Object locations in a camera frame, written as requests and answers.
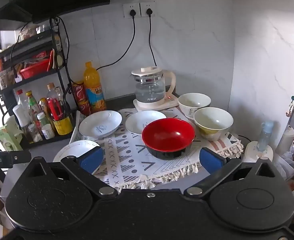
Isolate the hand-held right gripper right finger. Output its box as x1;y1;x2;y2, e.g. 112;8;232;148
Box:
184;147;286;198

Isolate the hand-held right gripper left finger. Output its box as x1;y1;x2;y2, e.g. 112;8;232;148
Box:
22;146;119;198

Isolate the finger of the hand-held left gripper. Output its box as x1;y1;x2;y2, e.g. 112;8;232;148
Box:
12;151;32;165

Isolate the white plate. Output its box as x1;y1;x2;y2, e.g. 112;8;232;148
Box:
52;140;101;163

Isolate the white plate script print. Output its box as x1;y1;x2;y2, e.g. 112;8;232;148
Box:
78;110;122;138

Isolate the cream bowl yellow pattern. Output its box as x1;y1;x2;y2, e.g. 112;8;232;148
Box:
193;107;234;141

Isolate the red and black bowl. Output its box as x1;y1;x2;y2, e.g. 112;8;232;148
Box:
142;119;196;161

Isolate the cream bowl leaf print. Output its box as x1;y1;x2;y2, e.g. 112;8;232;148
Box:
178;93;212;120

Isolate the white plate cutlery print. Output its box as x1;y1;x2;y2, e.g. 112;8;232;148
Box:
125;110;167;135

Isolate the green carton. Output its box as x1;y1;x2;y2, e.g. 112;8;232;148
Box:
0;122;23;152

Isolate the clear glass jar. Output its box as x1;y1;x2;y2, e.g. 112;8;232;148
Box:
27;124;41;143

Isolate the small white cap jar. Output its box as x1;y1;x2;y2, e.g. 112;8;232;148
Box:
41;124;55;140

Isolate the small green bottle white cap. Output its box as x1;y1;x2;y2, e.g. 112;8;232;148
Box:
37;112;48;130

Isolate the white appliance base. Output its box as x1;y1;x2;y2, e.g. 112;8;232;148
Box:
245;141;274;163

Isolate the patterned fringed table cloth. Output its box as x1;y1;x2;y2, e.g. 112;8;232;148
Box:
69;106;244;189

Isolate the red drink can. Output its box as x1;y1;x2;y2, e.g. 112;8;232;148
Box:
77;100;93;115
72;81;87;103

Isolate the green label sauce bottle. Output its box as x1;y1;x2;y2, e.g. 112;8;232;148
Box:
25;91;41;128

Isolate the brown sauce bottle yellow cap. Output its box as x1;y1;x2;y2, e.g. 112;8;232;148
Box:
39;97;50;117

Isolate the clear bottle red cap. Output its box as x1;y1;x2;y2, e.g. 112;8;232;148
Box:
16;89;28;108

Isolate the blue baby bottle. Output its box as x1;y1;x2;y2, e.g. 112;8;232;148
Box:
258;120;275;153

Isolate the orange juice bottle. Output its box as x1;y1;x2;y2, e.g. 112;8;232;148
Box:
84;62;107;113

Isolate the cream kettle base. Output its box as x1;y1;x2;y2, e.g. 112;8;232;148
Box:
133;94;181;111

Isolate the white squeeze bottle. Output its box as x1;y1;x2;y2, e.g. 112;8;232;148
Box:
275;125;294;155

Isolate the glass electric kettle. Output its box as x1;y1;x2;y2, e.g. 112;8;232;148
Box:
131;66;176;103

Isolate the red plastic basket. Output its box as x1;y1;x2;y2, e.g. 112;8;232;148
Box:
19;59;51;79

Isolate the black metal rack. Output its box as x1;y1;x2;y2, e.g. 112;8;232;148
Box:
0;16;75;145

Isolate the dark bottle red handle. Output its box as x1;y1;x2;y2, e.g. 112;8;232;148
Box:
47;83;74;135

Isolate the black power cable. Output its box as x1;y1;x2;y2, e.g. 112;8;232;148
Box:
146;8;159;67
96;9;137;72

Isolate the white wall socket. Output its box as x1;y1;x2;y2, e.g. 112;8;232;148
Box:
139;2;155;17
123;3;139;19

